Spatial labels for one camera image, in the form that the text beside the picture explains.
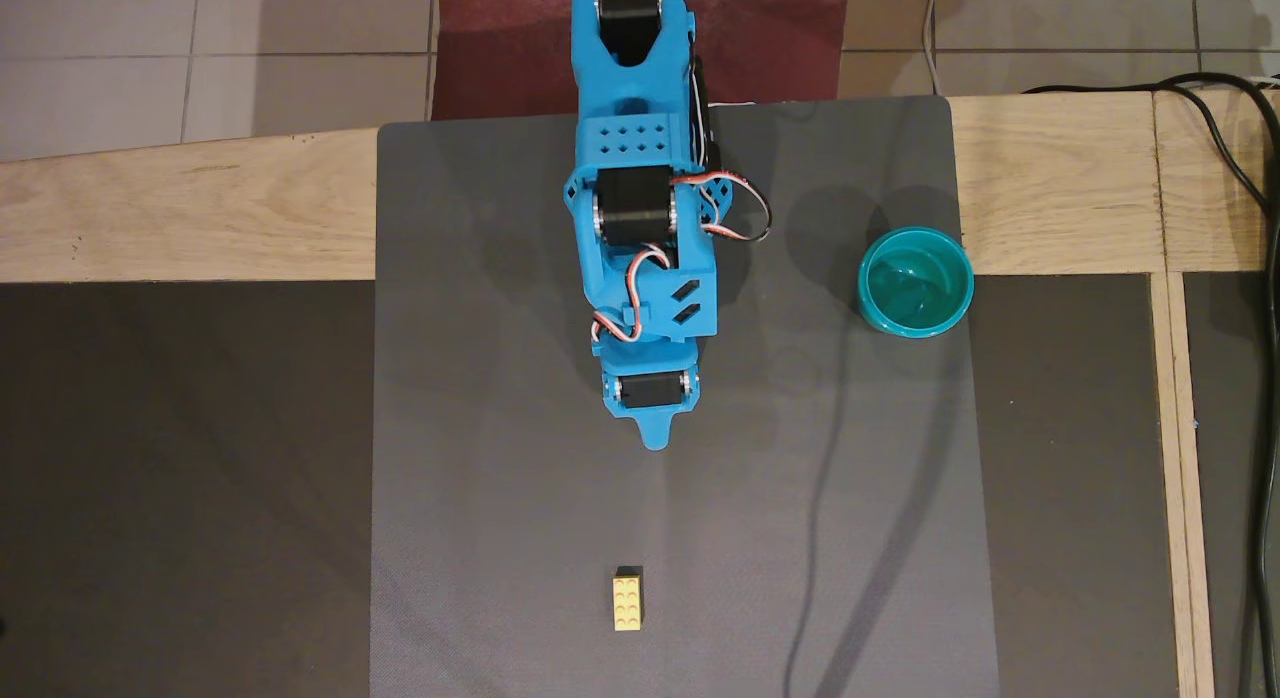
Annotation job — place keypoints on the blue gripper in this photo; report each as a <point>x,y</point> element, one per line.
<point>650,390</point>

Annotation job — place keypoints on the cream white lego brick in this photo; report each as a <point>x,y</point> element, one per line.
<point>628,600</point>

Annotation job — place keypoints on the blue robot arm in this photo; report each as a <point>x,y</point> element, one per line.
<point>625,88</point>

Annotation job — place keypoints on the dark grey mat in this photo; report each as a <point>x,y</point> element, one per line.
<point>480,428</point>

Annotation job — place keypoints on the teal plastic cup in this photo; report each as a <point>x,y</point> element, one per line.
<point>915,283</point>

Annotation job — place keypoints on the dark red chair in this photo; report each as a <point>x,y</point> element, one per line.
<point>500,38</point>

